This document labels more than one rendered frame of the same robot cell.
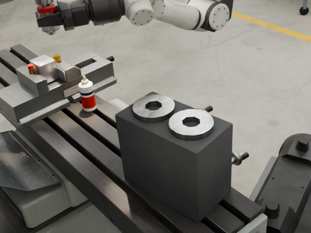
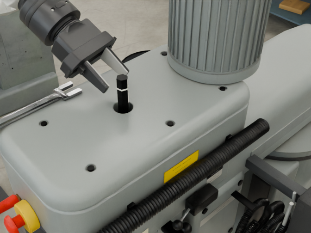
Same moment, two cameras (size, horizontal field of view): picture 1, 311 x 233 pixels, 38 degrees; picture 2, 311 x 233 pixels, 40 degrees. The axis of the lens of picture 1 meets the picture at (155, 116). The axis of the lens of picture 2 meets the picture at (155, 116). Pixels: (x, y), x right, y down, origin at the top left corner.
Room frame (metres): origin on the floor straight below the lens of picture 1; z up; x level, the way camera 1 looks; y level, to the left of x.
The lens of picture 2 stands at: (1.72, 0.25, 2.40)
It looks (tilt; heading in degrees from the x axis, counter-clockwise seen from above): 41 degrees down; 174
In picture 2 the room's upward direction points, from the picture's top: straight up
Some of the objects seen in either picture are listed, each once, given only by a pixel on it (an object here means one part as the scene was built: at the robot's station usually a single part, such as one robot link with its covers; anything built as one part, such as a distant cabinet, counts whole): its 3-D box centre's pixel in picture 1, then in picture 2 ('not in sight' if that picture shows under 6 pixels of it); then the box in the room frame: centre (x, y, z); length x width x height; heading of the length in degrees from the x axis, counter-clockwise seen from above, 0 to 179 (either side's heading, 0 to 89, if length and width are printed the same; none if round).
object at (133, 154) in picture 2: not in sight; (130, 134); (1.09, 0.26, 1.81); 0.47 x 0.26 x 0.16; 126
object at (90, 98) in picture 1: (87, 92); not in sight; (1.12, 0.19, 1.00); 0.04 x 0.04 x 0.11
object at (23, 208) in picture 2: not in sight; (27, 216); (1.23, 0.06, 1.76); 0.06 x 0.02 x 0.06; 36
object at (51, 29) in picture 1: (48, 19); not in sight; (1.09, 0.25, 1.23); 0.05 x 0.05 x 0.05
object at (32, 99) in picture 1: (56, 80); not in sight; (1.20, 0.29, 1.00); 0.35 x 0.15 x 0.11; 129
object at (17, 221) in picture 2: not in sight; (15, 223); (1.24, 0.04, 1.76); 0.04 x 0.03 x 0.04; 36
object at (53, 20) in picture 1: (50, 21); not in sight; (1.06, 0.24, 1.24); 0.06 x 0.02 x 0.03; 104
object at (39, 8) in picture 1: (46, 8); not in sight; (1.09, 0.25, 1.26); 0.05 x 0.05 x 0.01
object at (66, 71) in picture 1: (61, 67); not in sight; (1.22, 0.27, 1.03); 0.12 x 0.06 x 0.04; 39
